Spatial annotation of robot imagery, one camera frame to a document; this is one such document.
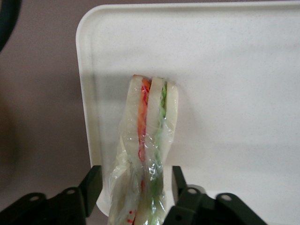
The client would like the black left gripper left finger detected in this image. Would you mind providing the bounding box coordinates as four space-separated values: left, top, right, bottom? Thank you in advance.
0 165 103 225

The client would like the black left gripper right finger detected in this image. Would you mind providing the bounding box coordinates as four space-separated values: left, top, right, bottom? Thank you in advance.
164 165 268 225

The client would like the plastic-wrapped triangle sandwich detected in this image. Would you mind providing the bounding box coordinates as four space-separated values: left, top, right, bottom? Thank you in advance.
104 74 180 225

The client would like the beige plastic tray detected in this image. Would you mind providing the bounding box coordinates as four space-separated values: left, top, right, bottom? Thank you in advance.
75 0 300 217

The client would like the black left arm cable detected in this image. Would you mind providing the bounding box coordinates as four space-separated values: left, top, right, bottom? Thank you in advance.
0 0 23 51

